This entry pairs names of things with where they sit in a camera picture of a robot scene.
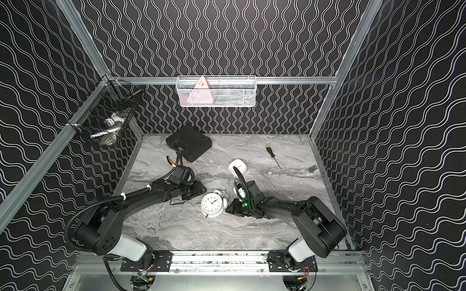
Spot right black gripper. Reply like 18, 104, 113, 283
224, 198, 255, 215

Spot white twin bell alarm clock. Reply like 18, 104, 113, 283
200, 189, 228, 218

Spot white square alarm clock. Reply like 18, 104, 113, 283
228, 159, 247, 175

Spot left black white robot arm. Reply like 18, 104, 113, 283
64, 179, 207, 255

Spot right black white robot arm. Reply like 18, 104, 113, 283
226, 194, 347, 264

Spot black yellow screwdriver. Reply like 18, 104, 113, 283
266, 145, 282, 169

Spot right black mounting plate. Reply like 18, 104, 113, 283
266, 251, 318, 274

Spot black mounting plate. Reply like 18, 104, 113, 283
120, 251, 173, 272
266, 251, 318, 274

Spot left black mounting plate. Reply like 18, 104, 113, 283
120, 251, 173, 272

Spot pink triangular card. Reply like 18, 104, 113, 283
187, 76, 214, 106

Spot white items in black basket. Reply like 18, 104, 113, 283
90, 112, 128, 146

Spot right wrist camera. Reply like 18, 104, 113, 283
234, 181, 262, 201

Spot yellow handled pliers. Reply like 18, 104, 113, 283
166, 155, 183, 167

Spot aluminium front rail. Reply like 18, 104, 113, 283
72, 249, 368, 276

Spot white wire wall basket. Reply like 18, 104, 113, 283
175, 75, 257, 107

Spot black wire wall basket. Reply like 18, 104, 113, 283
70, 80, 143, 147

